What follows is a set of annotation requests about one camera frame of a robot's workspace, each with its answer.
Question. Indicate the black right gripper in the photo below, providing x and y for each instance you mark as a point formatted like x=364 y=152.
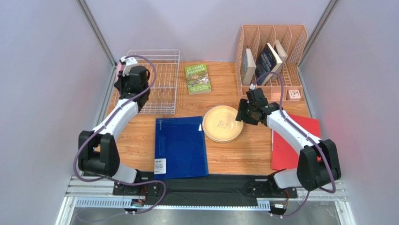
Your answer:
x=243 y=111

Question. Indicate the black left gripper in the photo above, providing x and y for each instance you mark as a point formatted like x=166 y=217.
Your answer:
x=119 y=84

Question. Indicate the tan plate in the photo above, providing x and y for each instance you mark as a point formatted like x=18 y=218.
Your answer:
x=220 y=123

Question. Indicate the blue plate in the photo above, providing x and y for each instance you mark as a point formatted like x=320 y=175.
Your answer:
x=221 y=141

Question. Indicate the pink plate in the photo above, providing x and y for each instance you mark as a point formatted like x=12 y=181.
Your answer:
x=119 y=70

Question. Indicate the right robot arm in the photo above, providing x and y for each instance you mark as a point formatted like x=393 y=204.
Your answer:
x=318 y=163

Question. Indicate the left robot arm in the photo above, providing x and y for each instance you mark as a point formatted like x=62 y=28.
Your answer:
x=98 y=153

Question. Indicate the grey book in organizer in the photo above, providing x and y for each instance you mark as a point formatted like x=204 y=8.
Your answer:
x=248 y=68

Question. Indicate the green treehouse book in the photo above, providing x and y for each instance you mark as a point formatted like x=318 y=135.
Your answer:
x=197 y=79

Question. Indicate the small white box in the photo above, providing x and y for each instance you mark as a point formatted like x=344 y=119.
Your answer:
x=294 y=95

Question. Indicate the dark blue book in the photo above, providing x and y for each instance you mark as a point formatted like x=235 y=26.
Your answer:
x=267 y=63

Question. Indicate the peach file organizer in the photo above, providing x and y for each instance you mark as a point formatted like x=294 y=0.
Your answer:
x=293 y=38

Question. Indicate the red folder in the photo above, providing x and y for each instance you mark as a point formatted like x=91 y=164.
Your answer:
x=284 y=155

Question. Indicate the white book in organizer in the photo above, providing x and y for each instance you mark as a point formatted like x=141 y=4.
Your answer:
x=280 y=51

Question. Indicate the blue folder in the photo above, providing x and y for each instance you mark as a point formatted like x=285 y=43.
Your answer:
x=180 y=148

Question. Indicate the white wire dish rack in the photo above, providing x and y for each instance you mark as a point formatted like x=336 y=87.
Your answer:
x=162 y=98

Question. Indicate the aluminium mounting rail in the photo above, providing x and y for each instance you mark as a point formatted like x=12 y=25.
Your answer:
x=98 y=194

